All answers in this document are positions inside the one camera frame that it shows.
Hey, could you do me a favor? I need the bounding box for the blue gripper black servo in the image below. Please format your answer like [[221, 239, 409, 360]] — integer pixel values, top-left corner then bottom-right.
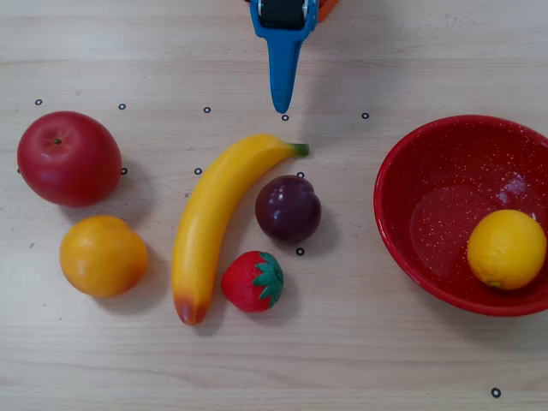
[[249, 0, 319, 116]]

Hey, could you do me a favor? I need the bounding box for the yellow toy lemon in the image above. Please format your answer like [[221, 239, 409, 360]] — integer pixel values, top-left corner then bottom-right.
[[466, 209, 548, 291]]

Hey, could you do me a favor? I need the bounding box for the orange robot base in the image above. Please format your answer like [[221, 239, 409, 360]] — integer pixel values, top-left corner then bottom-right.
[[244, 0, 340, 23]]

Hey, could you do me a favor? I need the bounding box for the red speckled enamel bowl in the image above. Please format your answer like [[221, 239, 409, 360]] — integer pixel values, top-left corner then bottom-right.
[[373, 114, 548, 317]]

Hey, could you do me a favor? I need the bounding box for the purple toy plum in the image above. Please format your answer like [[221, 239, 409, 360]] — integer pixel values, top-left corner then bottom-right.
[[254, 174, 323, 244]]

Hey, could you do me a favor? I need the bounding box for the yellow toy banana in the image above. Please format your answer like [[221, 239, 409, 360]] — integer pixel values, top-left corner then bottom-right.
[[170, 134, 310, 326]]

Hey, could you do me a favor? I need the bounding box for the red toy strawberry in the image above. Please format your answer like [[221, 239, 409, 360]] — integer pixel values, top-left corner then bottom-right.
[[221, 250, 285, 313]]

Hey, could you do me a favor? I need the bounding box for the red toy apple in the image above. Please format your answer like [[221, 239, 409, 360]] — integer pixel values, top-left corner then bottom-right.
[[16, 110, 123, 209]]

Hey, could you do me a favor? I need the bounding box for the toy orange fruit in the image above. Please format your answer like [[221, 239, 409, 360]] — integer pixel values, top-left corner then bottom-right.
[[58, 215, 149, 299]]

